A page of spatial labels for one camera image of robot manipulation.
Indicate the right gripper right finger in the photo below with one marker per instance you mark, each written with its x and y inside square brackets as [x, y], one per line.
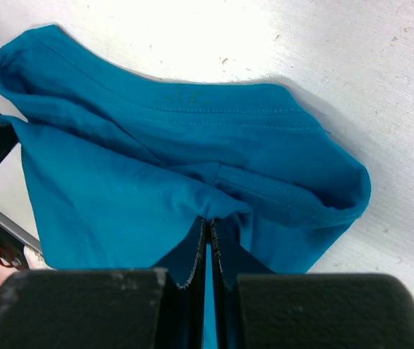
[258, 308]

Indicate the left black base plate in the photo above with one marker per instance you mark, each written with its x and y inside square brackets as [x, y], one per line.
[13, 240]

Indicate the blue t shirt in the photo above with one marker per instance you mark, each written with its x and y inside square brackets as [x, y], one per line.
[118, 167]

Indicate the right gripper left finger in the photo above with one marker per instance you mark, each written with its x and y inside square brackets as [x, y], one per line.
[157, 307]

